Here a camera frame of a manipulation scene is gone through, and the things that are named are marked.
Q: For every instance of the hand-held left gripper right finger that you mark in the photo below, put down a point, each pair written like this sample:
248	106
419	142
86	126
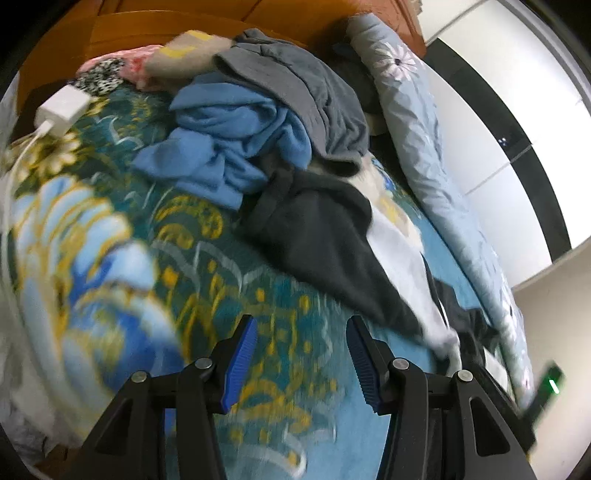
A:
362	360

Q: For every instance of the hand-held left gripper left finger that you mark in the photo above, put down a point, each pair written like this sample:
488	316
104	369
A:
238	364

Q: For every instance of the dark grey and white sweatshirt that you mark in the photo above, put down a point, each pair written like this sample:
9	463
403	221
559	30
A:
323	240

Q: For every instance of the teal floral blanket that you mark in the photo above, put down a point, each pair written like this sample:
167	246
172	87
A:
138	194

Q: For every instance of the light blue floral quilt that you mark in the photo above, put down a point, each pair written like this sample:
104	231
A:
425	152

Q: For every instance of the blue garment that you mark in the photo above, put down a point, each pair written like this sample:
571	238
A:
221	134

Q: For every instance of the cream cloth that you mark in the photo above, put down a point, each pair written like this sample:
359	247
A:
375	124

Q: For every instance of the grey garment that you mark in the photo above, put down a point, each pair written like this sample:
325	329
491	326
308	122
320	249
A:
300	87

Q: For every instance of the dark grey pillow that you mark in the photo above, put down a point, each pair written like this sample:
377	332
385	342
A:
355	78

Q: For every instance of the white charger adapter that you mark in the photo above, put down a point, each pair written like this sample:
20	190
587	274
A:
62	108

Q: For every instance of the cream fluffy garment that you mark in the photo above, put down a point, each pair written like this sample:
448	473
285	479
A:
184	55

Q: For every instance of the pink cloth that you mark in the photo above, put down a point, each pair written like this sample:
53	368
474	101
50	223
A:
138	62

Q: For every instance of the wooden headboard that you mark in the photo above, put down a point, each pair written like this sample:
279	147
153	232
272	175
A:
161	23

